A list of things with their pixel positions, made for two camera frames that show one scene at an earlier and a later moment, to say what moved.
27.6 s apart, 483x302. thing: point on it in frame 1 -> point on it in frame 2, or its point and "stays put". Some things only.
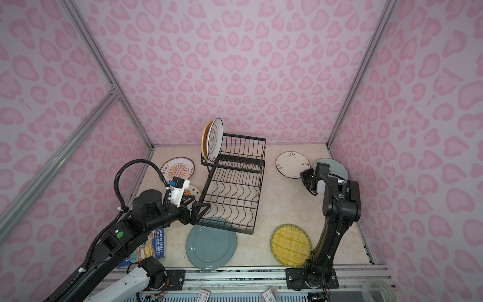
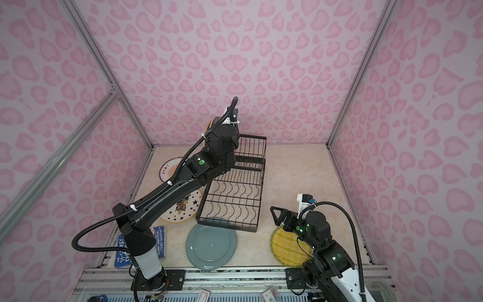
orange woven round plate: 204,141 stays put
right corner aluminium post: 375,38 stays put
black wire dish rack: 233,187 stays put
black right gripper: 304,175 -> 292,218
